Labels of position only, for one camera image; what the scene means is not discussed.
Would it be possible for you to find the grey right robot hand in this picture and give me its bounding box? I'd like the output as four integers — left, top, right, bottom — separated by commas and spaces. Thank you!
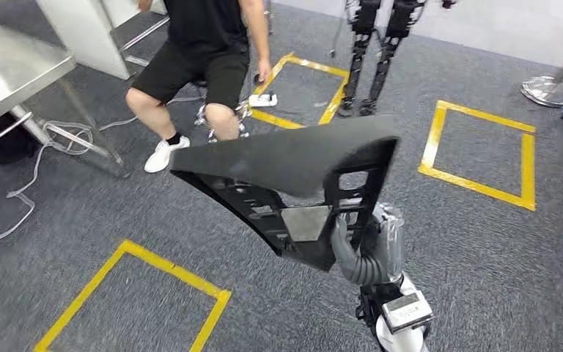
330, 201, 406, 283

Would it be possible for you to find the person's left hand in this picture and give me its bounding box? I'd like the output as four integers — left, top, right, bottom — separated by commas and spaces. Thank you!
255, 58, 273, 86

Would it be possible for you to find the black plastic panel part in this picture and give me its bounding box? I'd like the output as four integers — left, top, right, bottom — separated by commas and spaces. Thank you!
169, 114, 402, 272

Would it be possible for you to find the stainless steel workbench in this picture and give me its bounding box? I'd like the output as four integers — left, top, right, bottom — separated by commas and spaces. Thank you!
0, 14, 130, 178
97, 0, 171, 69

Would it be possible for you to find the white power strip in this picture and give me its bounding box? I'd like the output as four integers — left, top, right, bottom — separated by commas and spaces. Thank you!
248, 93, 279, 109

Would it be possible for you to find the chrome leg stool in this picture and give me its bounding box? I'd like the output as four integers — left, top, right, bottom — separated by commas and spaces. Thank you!
191, 80, 252, 144

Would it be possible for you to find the person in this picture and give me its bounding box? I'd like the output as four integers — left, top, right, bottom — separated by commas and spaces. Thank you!
125, 0, 273, 175

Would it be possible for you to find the yellow floor tape square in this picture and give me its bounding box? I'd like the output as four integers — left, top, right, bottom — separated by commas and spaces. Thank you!
32, 239, 232, 352
417, 99, 537, 212
249, 52, 350, 131

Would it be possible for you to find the black humanoid robot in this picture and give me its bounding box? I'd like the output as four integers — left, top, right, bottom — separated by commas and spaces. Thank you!
332, 0, 457, 117

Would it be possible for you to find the white partition panel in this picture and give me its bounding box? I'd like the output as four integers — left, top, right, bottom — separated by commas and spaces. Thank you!
36, 0, 169, 81

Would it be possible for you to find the chrome stanchion with round base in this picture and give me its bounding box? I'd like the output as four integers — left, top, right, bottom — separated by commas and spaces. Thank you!
520, 48, 563, 109

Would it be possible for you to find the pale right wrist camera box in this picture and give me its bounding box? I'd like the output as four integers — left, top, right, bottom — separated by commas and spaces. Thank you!
380, 290, 435, 335

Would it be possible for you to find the white floor cable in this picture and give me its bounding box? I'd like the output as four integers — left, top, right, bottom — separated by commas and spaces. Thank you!
0, 95, 205, 256

